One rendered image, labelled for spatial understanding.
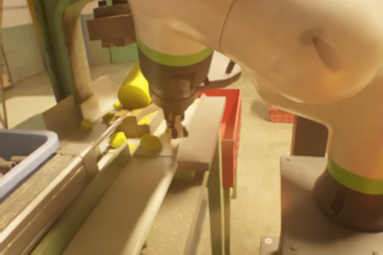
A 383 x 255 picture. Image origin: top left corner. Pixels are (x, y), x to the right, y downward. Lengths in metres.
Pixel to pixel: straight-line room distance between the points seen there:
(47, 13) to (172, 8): 0.45
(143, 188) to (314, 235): 0.25
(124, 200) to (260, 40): 0.27
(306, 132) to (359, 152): 0.60
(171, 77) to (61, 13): 0.35
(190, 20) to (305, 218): 0.35
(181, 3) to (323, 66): 0.11
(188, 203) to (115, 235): 0.14
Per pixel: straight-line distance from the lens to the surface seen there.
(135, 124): 0.51
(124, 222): 0.34
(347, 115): 0.38
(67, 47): 0.59
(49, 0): 0.62
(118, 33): 0.47
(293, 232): 0.43
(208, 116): 0.58
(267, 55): 0.18
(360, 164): 0.40
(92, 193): 0.36
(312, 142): 1.00
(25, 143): 0.55
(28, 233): 0.30
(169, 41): 0.25
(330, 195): 0.45
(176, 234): 0.38
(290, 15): 0.17
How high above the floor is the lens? 1.23
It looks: 23 degrees down
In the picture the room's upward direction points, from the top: 5 degrees counter-clockwise
